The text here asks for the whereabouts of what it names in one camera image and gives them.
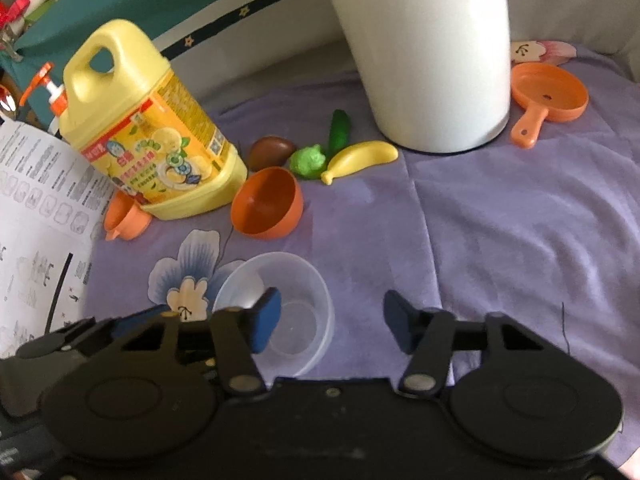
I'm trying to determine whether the small orange toy pot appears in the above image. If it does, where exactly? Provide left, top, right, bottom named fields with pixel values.
left=103, top=191, right=152, bottom=242

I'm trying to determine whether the white instruction sheet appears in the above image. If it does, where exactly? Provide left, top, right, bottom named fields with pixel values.
left=0, top=118, right=115, bottom=358

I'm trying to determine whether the purple floral tablecloth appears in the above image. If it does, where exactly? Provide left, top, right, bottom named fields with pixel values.
left=84, top=48, right=639, bottom=464

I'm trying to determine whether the light green toy vegetable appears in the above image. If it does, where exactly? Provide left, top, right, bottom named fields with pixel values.
left=288, top=144, right=326, bottom=180

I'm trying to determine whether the white cylindrical container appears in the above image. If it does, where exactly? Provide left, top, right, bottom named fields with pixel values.
left=331, top=0, right=511, bottom=154

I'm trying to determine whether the clear plastic bowl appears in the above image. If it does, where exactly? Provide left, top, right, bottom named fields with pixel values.
left=213, top=252, right=335, bottom=384

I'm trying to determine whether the yellow dish soap jug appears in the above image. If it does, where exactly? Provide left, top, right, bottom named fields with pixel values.
left=18, top=18, right=250, bottom=222

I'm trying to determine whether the brown toy egg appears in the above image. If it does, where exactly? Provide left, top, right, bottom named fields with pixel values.
left=247, top=136, right=298, bottom=172

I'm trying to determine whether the orange plastic bowl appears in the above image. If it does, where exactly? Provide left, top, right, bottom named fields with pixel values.
left=230, top=167, right=304, bottom=240

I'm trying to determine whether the yellow toy banana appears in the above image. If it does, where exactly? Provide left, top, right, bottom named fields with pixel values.
left=320, top=141, right=399, bottom=185

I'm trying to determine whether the orange toy frying pan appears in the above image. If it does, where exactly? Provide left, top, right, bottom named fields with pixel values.
left=510, top=63, right=589, bottom=150

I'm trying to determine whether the dark green toy cucumber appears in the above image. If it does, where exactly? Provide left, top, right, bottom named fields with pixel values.
left=328, top=110, right=352, bottom=158

